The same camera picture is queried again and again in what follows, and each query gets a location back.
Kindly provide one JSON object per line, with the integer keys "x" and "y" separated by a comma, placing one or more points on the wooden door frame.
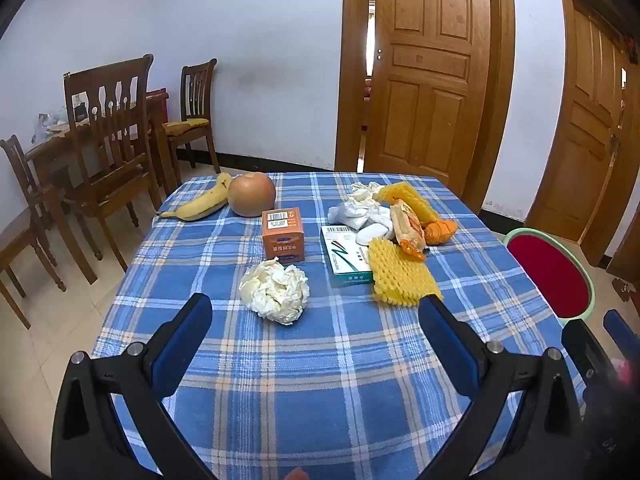
{"x": 500, "y": 85}

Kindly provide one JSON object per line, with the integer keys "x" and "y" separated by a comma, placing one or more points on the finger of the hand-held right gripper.
{"x": 620, "y": 330}
{"x": 582, "y": 350}

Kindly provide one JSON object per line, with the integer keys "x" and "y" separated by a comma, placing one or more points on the open wooden panel door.
{"x": 430, "y": 85}

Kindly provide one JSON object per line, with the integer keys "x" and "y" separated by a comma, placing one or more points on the closed wooden panel door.
{"x": 585, "y": 135}

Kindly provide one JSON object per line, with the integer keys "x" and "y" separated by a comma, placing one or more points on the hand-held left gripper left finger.
{"x": 185, "y": 340}

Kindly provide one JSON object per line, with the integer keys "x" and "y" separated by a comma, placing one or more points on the orange snack packet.
{"x": 407, "y": 230}

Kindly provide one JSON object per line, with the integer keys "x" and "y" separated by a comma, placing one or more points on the green and white box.
{"x": 345, "y": 260}

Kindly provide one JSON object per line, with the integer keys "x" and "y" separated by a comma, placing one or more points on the orange cardboard box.
{"x": 282, "y": 245}

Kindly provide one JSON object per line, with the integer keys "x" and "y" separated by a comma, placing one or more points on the wooden chair with cushion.
{"x": 197, "y": 90}

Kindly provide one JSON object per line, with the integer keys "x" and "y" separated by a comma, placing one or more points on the tall wooden dining chair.
{"x": 107, "y": 110}

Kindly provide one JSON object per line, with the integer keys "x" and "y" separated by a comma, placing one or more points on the translucent plastic bag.
{"x": 42, "y": 127}

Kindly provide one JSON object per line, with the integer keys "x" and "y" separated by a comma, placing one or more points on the yellow banana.
{"x": 200, "y": 205}

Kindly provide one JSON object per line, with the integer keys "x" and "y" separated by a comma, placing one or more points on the wooden dining table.
{"x": 50, "y": 152}

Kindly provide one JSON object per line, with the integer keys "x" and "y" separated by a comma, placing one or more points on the low wooden chair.
{"x": 20, "y": 240}

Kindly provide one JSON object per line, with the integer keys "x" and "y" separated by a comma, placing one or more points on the yellow seat cushion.
{"x": 186, "y": 126}

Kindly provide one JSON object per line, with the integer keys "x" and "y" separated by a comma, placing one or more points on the blue plaid tablecloth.
{"x": 325, "y": 360}

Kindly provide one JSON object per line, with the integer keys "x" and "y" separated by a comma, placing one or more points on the yellow foam fruit net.
{"x": 400, "y": 275}
{"x": 405, "y": 197}

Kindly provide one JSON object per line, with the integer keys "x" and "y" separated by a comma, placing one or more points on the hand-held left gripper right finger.
{"x": 450, "y": 350}

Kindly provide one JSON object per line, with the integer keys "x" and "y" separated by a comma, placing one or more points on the red-yellow apple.
{"x": 250, "y": 195}

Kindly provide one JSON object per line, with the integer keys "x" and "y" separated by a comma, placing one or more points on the crumpled white tissue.
{"x": 275, "y": 290}

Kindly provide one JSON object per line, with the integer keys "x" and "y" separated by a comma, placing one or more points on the white crumpled wrapper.
{"x": 375, "y": 232}

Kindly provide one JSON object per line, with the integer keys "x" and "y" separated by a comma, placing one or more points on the crumpled cream tissue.
{"x": 364, "y": 191}

